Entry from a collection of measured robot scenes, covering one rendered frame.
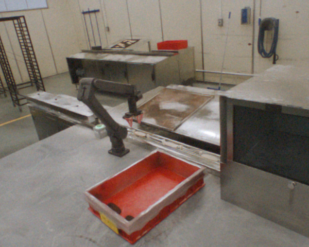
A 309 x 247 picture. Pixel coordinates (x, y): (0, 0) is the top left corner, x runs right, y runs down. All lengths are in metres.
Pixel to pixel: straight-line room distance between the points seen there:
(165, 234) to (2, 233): 0.70
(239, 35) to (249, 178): 4.48
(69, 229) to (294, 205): 0.88
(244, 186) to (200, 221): 0.23
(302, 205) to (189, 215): 0.42
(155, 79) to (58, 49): 5.26
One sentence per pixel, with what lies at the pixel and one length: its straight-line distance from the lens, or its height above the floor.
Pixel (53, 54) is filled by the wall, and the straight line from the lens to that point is 9.21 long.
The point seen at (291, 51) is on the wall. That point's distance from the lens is 5.10.
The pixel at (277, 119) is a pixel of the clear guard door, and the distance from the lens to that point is 0.96.
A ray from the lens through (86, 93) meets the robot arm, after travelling 1.40.
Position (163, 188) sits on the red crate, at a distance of 1.34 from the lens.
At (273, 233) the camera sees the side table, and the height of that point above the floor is 0.82.
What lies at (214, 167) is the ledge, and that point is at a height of 0.86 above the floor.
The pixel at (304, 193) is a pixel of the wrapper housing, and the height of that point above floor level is 1.00.
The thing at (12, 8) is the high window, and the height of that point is 2.06.
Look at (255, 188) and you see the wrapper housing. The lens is 1.13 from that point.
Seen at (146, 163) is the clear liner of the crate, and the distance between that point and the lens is 1.42.
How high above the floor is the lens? 1.62
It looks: 23 degrees down
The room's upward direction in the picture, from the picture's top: 7 degrees counter-clockwise
